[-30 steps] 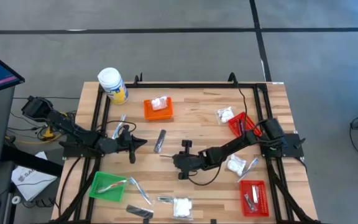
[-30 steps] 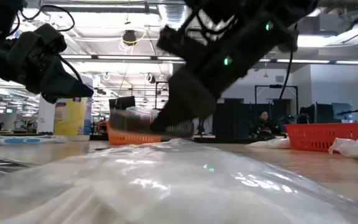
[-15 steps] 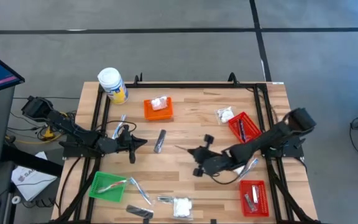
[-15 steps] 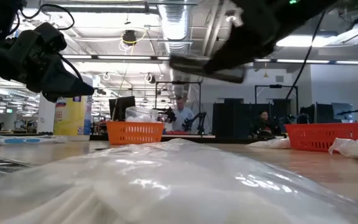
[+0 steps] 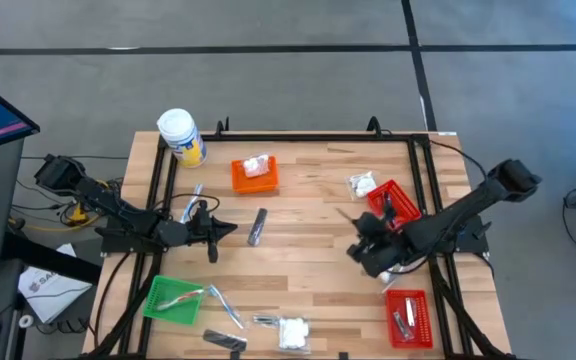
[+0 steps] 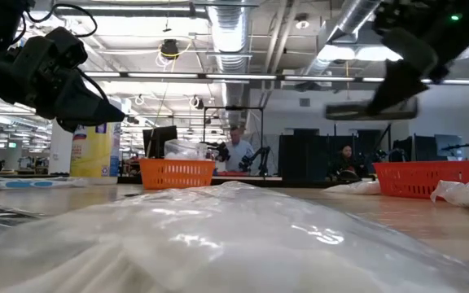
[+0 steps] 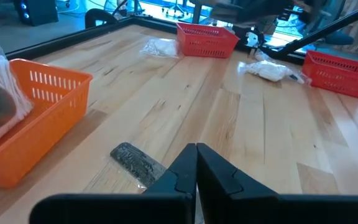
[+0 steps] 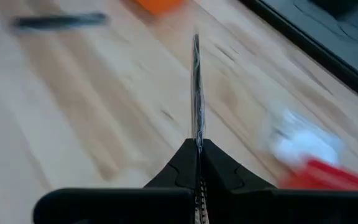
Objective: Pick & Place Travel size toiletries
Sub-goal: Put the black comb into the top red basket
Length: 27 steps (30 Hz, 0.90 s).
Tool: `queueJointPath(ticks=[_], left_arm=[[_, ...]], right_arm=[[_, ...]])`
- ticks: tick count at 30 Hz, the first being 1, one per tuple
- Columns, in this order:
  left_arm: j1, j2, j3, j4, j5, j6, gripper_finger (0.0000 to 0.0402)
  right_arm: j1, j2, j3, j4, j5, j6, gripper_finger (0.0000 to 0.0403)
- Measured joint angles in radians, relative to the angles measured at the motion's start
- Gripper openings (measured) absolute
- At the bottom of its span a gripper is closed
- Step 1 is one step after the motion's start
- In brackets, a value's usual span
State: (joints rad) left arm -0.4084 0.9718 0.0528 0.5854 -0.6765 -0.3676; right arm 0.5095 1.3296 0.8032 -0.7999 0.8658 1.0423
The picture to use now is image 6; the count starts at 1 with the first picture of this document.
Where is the person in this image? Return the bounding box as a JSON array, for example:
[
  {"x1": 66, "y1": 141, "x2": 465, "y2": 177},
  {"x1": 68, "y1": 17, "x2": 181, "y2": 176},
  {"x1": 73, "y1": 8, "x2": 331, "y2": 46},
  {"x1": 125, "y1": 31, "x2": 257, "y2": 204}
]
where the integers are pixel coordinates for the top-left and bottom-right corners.
[
  {"x1": 327, "y1": 144, "x2": 362, "y2": 180},
  {"x1": 222, "y1": 125, "x2": 256, "y2": 173}
]

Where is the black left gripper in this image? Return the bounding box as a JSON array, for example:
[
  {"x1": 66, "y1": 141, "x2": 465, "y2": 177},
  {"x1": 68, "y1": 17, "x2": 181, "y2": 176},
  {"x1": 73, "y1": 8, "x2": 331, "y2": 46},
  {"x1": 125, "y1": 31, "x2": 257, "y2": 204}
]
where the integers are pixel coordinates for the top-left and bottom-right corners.
[{"x1": 0, "y1": 40, "x2": 126, "y2": 133}]

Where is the black comb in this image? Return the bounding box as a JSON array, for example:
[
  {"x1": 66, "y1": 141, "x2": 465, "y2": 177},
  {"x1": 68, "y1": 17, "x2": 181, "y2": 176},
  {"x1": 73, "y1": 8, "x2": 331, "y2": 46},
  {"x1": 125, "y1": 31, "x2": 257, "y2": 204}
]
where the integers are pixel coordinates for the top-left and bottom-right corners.
[{"x1": 325, "y1": 97, "x2": 419, "y2": 122}]

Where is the black metal frame stand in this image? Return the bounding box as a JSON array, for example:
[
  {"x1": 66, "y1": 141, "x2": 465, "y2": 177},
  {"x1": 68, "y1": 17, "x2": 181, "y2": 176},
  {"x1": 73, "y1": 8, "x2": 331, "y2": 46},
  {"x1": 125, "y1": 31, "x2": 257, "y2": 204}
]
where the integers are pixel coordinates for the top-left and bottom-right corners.
[{"x1": 203, "y1": 105, "x2": 265, "y2": 176}]

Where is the black aluminium table frame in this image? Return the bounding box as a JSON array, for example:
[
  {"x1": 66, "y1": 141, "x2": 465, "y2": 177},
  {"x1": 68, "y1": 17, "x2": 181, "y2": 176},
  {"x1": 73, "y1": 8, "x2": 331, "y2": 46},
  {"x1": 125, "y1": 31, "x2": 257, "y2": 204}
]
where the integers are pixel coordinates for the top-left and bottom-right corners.
[{"x1": 0, "y1": 173, "x2": 378, "y2": 189}]

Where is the black partition panel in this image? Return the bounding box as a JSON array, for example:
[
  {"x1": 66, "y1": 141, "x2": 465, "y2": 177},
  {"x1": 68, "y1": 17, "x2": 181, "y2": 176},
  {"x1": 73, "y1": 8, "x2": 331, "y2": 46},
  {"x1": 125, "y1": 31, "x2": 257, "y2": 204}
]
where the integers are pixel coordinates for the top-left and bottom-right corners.
[{"x1": 278, "y1": 133, "x2": 382, "y2": 182}]

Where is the grey computer monitor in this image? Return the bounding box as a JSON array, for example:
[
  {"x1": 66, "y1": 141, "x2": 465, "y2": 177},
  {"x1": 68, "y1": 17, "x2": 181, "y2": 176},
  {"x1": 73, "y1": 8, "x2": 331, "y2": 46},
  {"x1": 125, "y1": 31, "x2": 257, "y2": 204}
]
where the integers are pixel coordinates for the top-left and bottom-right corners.
[{"x1": 435, "y1": 133, "x2": 463, "y2": 160}]

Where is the black computer monitor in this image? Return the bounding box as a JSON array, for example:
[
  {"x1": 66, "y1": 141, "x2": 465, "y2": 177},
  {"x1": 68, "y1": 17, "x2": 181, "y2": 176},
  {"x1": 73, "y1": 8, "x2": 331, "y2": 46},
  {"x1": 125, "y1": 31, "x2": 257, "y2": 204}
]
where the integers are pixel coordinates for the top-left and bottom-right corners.
[{"x1": 142, "y1": 125, "x2": 178, "y2": 160}]

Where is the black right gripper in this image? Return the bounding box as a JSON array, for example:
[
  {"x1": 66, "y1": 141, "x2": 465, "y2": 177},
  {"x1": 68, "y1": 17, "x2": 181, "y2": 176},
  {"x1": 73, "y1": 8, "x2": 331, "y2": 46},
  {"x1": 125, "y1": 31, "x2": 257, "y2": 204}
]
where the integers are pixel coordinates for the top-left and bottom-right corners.
[{"x1": 368, "y1": 0, "x2": 469, "y2": 116}]

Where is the orange plastic basket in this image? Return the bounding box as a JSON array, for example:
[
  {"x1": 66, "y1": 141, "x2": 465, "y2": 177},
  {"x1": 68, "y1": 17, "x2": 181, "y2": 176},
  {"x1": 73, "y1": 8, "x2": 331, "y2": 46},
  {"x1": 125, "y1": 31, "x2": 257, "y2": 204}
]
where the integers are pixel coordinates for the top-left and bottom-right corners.
[{"x1": 138, "y1": 157, "x2": 216, "y2": 190}]

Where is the white column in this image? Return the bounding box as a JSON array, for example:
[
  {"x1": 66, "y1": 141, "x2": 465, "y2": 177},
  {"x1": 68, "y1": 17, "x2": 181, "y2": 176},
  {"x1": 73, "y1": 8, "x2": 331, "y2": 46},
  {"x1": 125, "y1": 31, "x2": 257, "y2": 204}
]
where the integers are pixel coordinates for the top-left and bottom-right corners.
[{"x1": 49, "y1": 120, "x2": 75, "y2": 176}]

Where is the silver ceiling air duct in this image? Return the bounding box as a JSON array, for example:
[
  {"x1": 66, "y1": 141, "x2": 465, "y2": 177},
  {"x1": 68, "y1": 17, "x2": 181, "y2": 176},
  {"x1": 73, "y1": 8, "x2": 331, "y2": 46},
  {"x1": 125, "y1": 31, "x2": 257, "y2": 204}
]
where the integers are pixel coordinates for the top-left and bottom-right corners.
[
  {"x1": 305, "y1": 0, "x2": 384, "y2": 77},
  {"x1": 206, "y1": 0, "x2": 252, "y2": 74}
]

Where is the Lysol wipes canister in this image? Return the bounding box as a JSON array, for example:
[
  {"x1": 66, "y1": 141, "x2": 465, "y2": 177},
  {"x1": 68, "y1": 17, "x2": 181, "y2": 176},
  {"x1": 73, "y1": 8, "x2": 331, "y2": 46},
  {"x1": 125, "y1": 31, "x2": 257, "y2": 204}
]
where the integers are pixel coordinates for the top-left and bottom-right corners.
[{"x1": 70, "y1": 120, "x2": 122, "y2": 185}]

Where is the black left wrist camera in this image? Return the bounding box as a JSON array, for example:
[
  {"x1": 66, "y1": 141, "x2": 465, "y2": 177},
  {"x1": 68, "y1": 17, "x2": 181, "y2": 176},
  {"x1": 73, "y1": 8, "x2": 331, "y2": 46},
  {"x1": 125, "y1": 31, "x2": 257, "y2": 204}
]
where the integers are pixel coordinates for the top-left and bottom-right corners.
[{"x1": 26, "y1": 25, "x2": 90, "y2": 71}]

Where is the red plastic basket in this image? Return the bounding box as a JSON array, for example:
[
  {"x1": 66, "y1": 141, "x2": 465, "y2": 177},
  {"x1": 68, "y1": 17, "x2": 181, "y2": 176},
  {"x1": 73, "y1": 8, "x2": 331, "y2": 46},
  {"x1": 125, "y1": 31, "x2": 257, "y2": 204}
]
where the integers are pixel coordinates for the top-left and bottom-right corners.
[{"x1": 372, "y1": 160, "x2": 469, "y2": 200}]

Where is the blue toothbrush in clear wrapper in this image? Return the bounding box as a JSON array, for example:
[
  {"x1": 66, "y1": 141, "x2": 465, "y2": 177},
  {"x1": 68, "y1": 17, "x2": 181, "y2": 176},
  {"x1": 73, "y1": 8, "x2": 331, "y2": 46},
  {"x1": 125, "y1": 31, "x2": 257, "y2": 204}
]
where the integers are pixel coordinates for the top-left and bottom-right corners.
[{"x1": 0, "y1": 176, "x2": 91, "y2": 193}]

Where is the overhead LED light bar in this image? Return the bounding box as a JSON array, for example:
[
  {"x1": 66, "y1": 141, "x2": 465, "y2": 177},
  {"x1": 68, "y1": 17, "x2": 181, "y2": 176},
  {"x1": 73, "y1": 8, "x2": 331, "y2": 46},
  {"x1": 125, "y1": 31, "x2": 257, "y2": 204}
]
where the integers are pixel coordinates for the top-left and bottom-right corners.
[{"x1": 83, "y1": 71, "x2": 469, "y2": 85}]

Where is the black overhead camera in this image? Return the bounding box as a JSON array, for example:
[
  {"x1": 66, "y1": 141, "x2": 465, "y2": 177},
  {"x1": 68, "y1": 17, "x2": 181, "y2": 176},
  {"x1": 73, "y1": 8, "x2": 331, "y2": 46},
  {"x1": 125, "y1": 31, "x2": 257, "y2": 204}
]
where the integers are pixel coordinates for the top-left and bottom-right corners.
[{"x1": 160, "y1": 38, "x2": 181, "y2": 61}]

